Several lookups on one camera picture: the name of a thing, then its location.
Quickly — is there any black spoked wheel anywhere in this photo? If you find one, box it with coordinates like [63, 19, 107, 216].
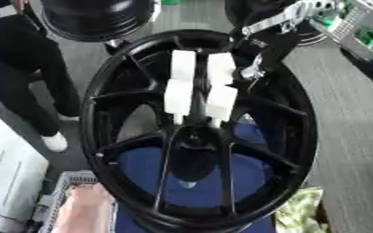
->
[78, 28, 320, 233]

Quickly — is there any black round wheel rim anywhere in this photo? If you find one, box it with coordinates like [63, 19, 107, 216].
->
[295, 18, 332, 48]
[38, 0, 161, 43]

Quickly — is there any white plastic case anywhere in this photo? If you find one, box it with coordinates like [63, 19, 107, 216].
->
[0, 103, 52, 233]

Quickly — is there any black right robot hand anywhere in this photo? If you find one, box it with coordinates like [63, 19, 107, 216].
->
[223, 0, 326, 84]

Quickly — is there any grey plastic crate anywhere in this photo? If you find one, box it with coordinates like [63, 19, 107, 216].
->
[34, 170, 120, 233]

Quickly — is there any person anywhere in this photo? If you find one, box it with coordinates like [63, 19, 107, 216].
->
[0, 0, 85, 154]

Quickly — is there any green white patterned bag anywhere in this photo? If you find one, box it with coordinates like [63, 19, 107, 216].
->
[272, 186, 330, 233]

